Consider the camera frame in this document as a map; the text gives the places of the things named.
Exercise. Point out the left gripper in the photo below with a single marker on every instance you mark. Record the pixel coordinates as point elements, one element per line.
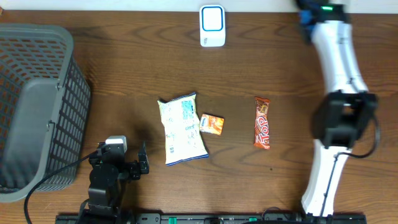
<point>134,170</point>

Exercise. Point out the white printed refill pouch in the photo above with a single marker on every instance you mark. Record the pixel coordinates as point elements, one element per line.
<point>183,140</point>

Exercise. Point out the small orange tissue pack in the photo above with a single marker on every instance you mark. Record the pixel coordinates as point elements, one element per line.
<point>211,124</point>

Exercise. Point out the red Top chocolate bar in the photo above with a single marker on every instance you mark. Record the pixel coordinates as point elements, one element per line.
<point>261,127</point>

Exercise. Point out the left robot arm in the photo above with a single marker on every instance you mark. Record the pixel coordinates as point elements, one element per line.
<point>108,180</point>

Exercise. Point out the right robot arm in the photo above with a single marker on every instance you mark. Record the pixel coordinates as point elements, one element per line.
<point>345,123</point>

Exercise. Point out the white barcode scanner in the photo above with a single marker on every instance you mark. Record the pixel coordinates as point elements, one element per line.
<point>212,26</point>

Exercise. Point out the grey plastic mesh basket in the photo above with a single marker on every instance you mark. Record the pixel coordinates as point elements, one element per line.
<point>45,101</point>

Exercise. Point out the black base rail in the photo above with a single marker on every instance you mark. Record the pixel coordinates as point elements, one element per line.
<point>156,218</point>

